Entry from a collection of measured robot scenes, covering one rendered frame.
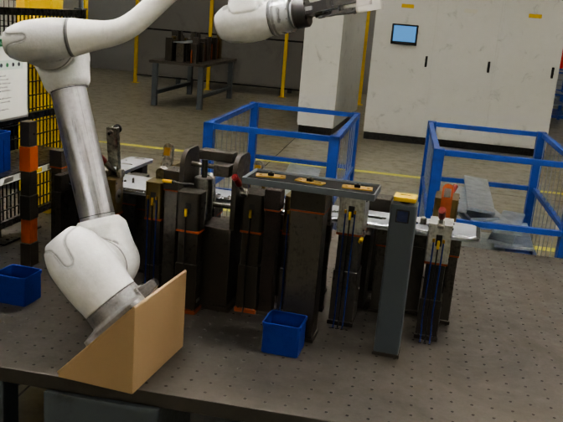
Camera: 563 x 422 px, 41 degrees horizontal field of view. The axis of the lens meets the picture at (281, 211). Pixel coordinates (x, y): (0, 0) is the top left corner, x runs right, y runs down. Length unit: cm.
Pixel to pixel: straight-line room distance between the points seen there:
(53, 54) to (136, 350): 79
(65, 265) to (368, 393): 82
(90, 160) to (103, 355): 58
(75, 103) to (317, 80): 827
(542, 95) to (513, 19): 104
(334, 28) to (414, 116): 158
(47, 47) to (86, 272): 59
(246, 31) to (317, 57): 836
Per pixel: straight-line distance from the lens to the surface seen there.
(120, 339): 185
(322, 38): 1030
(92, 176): 217
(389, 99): 1030
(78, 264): 195
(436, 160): 423
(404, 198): 204
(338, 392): 196
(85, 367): 193
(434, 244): 223
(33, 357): 209
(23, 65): 303
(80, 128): 218
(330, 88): 1031
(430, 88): 1029
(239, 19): 197
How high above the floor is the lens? 162
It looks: 15 degrees down
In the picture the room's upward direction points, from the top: 5 degrees clockwise
